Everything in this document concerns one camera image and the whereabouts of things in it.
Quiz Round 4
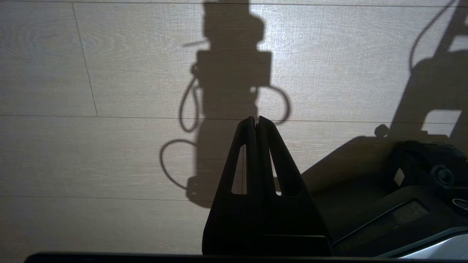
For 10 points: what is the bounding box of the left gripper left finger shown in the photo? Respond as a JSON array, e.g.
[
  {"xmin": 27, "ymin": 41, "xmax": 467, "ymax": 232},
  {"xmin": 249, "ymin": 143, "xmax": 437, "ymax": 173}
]
[{"xmin": 202, "ymin": 116, "xmax": 258, "ymax": 255}]

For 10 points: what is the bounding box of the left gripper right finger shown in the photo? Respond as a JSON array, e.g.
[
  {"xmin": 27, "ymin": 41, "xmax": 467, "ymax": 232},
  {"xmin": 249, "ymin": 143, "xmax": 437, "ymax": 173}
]
[{"xmin": 257, "ymin": 116, "xmax": 333, "ymax": 256}]

